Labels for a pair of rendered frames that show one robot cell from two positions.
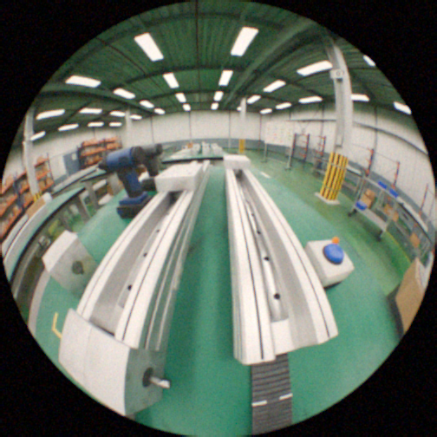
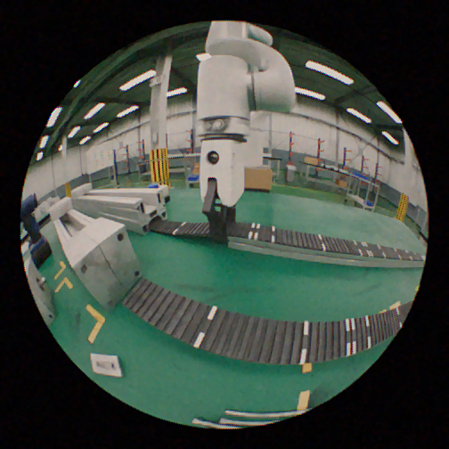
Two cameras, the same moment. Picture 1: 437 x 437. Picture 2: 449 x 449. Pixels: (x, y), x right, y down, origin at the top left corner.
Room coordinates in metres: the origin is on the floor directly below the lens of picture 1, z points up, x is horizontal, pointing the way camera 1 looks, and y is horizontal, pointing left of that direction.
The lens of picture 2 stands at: (-0.28, 0.17, 0.96)
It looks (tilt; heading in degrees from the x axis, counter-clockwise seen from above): 29 degrees down; 287
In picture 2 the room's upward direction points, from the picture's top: straight up
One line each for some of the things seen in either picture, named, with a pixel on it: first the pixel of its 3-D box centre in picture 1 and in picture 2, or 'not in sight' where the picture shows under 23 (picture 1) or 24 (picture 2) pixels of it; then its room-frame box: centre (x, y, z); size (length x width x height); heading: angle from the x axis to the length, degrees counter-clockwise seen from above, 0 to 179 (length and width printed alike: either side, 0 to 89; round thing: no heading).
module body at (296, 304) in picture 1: (242, 193); (95, 202); (0.38, -0.08, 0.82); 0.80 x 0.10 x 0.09; 178
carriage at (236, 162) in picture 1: (235, 164); (81, 192); (0.63, -0.09, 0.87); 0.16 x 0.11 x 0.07; 178
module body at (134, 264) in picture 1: (185, 193); (64, 223); (0.38, 0.11, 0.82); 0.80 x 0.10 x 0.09; 178
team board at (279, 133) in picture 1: (277, 144); (100, 169); (5.40, -2.50, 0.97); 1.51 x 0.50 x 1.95; 26
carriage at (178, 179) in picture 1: (183, 179); (61, 211); (0.38, 0.11, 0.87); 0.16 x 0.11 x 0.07; 178
